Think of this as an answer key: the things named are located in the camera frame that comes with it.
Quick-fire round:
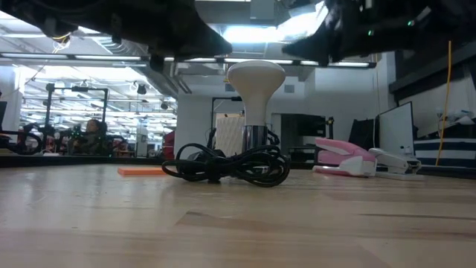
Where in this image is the yellow black ceiling device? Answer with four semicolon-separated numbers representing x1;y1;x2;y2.
51;32;72;53

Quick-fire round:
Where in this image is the white crumpled bag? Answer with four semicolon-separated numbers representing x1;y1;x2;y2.
434;106;476;127

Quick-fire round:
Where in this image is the black chair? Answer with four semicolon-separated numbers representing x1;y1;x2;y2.
347;118;377;152

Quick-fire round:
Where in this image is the pink stapler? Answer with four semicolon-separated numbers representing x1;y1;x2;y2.
312;137;379;178

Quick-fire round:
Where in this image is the blue white striped cloth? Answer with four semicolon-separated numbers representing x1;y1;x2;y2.
414;136;476;169

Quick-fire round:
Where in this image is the white flat panel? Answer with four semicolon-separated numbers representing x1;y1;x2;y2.
376;100;416;158

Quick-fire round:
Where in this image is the white textured pen cup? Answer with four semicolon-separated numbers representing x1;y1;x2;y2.
215;115;245;157

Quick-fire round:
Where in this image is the black cabinet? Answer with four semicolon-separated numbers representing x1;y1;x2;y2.
280;113;335;163

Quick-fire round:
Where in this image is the white stapler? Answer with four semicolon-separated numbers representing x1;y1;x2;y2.
367;147;425;182

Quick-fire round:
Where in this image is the black lamp power cord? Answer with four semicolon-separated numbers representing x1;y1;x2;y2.
161;128;292;188

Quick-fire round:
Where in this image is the red cabinet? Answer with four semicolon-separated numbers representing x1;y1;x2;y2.
162;130;176;161

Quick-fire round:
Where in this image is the white reflector lightbulb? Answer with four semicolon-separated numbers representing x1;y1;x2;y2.
227;60;287;127

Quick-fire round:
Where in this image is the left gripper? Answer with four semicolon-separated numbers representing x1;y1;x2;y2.
111;0;233;73

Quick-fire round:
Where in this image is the orange sticky note pad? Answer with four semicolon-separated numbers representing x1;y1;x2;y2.
117;167;167;177

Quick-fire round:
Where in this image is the person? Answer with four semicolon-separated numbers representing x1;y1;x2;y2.
72;118;109;156

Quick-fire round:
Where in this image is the long ceiling light strip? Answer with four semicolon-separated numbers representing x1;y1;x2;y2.
0;53;377;69

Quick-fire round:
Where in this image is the yellow cable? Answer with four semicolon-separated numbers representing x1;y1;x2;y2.
434;39;453;168

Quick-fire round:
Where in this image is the black background gantry frame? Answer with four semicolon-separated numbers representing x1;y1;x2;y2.
43;82;109;156
210;95;245;122

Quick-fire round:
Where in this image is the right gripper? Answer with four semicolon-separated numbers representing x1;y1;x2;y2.
281;0;414;68

